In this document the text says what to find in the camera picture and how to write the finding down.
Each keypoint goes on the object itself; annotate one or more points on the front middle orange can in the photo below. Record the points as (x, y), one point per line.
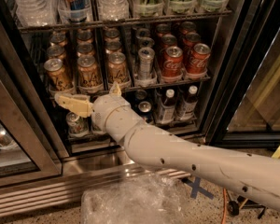
(89, 72)

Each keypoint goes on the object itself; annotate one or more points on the front right clear green can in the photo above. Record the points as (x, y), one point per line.
(95, 129)

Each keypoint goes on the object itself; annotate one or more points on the clear plastic wrapped box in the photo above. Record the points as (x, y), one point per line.
(146, 199)

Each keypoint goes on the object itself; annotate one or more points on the front left clear green can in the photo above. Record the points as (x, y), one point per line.
(77, 126)

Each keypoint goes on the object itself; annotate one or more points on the front right pepsi can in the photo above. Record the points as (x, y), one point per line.
(145, 111)

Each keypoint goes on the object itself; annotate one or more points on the silver slim can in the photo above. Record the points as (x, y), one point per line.
(146, 58)

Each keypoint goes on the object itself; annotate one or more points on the blue tape cross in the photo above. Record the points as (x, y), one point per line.
(196, 188)

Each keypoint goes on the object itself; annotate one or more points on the left brown bottle white cap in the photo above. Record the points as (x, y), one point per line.
(166, 107)

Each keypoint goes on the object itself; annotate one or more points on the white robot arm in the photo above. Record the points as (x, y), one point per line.
(252, 176)

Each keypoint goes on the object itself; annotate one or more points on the clear green can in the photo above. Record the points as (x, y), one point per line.
(95, 129)
(77, 126)

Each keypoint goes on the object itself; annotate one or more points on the front left coca-cola can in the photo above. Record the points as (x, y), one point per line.
(172, 60)

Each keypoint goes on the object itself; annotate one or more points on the yellow black cart stand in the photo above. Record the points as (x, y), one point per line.
(234, 207)

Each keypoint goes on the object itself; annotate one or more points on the front right coca-cola can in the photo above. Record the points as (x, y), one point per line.
(198, 59)

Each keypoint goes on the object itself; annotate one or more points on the orange can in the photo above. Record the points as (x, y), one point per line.
(117, 68)
(58, 74)
(89, 72)

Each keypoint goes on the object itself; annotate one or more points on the brown bottle white cap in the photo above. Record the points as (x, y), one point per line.
(185, 109)
(166, 107)

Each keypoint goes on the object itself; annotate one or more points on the red bull can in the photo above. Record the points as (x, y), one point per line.
(77, 9)

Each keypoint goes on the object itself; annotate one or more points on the stainless steel fridge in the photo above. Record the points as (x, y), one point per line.
(96, 91)

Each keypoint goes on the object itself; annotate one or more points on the coca-cola can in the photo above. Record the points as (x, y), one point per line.
(172, 60)
(198, 59)

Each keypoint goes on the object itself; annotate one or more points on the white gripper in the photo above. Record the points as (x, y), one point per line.
(104, 111)

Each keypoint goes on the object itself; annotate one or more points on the front right orange can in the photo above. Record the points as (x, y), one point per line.
(117, 68)

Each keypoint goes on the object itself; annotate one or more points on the right brown bottle white cap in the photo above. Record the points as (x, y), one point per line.
(185, 109)

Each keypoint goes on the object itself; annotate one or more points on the left fridge glass door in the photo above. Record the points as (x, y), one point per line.
(25, 152)

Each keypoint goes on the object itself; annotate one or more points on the front left orange can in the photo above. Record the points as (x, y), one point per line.
(58, 74)

